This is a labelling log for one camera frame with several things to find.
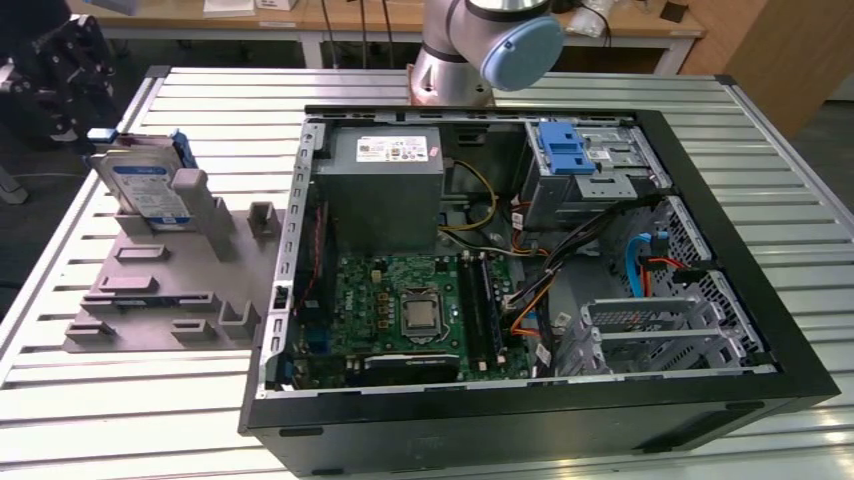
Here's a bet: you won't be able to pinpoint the grey power supply unit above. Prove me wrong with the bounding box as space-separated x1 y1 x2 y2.
312 124 447 256

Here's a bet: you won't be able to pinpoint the wooden cabinet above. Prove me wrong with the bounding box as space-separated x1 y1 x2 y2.
679 0 854 144

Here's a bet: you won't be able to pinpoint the metal disk bay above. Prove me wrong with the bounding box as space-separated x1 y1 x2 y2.
558 296 769 377

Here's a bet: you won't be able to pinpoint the hard disk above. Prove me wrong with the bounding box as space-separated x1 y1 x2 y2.
85 127 199 232

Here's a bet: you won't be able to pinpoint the black PC case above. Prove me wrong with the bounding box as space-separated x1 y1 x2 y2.
238 103 842 477

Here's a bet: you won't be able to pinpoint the yellow and black wires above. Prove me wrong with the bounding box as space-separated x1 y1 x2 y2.
438 158 500 234

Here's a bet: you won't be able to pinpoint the wooden desk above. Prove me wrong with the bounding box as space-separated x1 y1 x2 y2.
65 0 707 76

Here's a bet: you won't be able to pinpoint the silver CPU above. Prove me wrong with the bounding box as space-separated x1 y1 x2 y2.
404 299 439 329

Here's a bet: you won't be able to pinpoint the black RAM slot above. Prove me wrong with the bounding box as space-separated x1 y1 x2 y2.
462 252 483 369

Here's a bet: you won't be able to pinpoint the black cable bundle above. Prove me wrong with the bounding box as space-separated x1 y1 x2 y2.
503 193 673 314

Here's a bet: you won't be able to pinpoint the metal drive cage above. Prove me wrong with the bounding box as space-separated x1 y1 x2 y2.
522 119 674 232

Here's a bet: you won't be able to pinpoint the grey parts rack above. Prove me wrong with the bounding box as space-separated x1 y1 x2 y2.
63 168 290 355

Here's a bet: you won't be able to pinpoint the green motherboard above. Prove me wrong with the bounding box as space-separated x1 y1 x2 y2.
292 252 539 386

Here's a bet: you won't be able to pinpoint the green RAM stick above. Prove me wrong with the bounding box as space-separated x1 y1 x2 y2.
480 254 506 364

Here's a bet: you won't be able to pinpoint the black graphics card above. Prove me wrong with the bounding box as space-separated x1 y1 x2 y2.
346 351 463 387

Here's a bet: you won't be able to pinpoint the orange wire bundle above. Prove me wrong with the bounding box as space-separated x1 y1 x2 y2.
508 298 543 342

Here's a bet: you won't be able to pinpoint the blue plastic drive latch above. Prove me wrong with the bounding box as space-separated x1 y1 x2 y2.
536 121 600 176

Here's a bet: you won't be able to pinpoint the grey metal stand foot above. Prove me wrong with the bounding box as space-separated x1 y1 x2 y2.
0 162 29 206

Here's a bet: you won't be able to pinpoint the blue data wire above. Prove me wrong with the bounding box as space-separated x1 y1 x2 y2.
625 230 671 302

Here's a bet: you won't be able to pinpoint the CPU socket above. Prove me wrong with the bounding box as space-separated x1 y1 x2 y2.
398 287 448 345

